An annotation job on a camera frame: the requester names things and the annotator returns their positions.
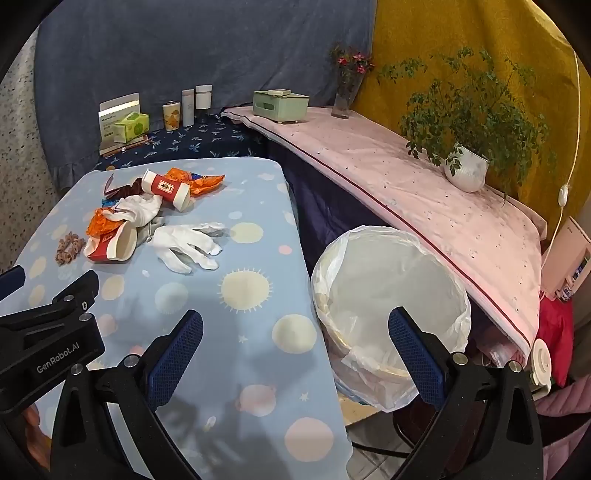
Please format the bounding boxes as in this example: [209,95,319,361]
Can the white cable with switch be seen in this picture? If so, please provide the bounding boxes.
[551,46,581,222]

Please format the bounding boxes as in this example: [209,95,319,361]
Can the pink padded jacket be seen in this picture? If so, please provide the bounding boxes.
[536,374,591,444]

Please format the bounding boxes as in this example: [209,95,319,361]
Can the pink speckled cloth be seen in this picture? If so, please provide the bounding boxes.
[221,105,548,365]

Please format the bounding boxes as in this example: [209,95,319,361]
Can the green tissue box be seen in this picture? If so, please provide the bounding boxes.
[252,89,310,124]

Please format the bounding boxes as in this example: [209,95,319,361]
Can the dark purple cloth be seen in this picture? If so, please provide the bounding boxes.
[263,136,393,278]

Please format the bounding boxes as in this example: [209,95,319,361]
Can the light brown scrunchie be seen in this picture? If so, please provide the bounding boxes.
[55,234,86,265]

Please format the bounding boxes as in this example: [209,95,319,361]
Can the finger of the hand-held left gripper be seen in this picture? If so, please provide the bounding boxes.
[0,270,101,333]
[0,265,27,303]

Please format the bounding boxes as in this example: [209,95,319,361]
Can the white round lid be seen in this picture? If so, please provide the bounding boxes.
[529,339,552,398]

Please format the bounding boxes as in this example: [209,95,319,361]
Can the grey pouch with string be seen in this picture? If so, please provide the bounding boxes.
[136,219,164,245]

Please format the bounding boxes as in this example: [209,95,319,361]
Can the thin brown book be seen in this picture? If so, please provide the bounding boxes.
[99,134,151,159]

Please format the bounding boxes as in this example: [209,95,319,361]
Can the blue-grey backdrop cloth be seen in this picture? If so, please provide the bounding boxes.
[33,0,378,190]

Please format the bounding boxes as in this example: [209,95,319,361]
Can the yellow backdrop cloth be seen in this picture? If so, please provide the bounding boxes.
[351,0,580,232]

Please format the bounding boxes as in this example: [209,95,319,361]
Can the green tissue pack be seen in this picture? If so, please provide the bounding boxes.
[112,112,151,144]

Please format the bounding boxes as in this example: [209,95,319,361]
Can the white cardboard box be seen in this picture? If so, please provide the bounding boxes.
[98,92,140,155]

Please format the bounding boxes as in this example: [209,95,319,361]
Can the pink white appliance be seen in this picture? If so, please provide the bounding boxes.
[540,217,591,303]

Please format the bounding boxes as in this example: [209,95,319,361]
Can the red cloth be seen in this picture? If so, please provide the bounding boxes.
[538,298,575,388]

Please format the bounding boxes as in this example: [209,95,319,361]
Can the light blue planet blanket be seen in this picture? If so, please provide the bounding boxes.
[9,157,354,480]

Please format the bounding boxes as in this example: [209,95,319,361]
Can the dark red velvet scrunchie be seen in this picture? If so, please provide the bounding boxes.
[115,178,145,199]

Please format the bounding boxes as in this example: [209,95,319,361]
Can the orange wrapper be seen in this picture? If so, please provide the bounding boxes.
[88,208,127,238]

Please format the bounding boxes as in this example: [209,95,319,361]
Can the potted plant in white pot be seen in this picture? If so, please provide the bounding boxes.
[376,46,550,204]

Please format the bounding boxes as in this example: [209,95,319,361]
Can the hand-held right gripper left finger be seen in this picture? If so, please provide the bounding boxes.
[48,309,206,480]

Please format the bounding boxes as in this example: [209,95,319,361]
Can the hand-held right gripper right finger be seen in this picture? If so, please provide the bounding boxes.
[387,307,546,480]

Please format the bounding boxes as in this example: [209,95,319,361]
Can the glass vase with red flowers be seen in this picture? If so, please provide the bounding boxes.
[329,44,375,120]

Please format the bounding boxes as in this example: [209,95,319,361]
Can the bin with white plastic liner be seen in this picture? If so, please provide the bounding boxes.
[310,224,472,412]

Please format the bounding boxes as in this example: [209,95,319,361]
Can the red white paper cup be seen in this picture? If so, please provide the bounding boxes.
[140,169,192,212]
[83,220,139,263]

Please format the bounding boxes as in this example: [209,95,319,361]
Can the navy printed cloth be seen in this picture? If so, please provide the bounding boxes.
[95,113,266,172]

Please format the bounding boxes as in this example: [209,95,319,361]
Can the orange plastic bag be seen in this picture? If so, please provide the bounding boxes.
[166,167,225,198]

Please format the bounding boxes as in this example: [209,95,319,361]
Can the white cotton glove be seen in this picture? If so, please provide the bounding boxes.
[108,195,163,229]
[151,222,225,274]

